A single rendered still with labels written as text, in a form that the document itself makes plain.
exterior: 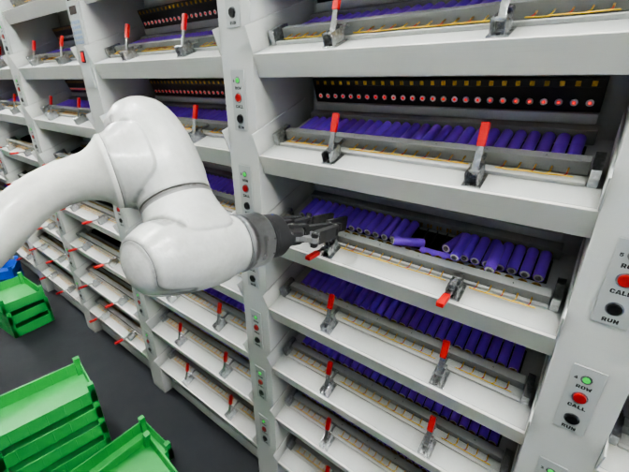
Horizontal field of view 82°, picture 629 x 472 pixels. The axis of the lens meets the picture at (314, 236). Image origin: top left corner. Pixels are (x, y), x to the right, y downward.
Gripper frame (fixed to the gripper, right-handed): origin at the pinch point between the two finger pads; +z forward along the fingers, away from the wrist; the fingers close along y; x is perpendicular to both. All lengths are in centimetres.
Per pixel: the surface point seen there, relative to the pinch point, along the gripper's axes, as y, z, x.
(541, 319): 40.0, 1.7, -6.6
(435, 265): 22.1, 3.2, -3.4
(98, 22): -88, -5, 43
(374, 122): 1.8, 10.0, 21.2
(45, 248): -211, 11, -66
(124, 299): -115, 12, -64
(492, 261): 30.8, 5.4, -0.6
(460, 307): 28.7, -0.5, -8.2
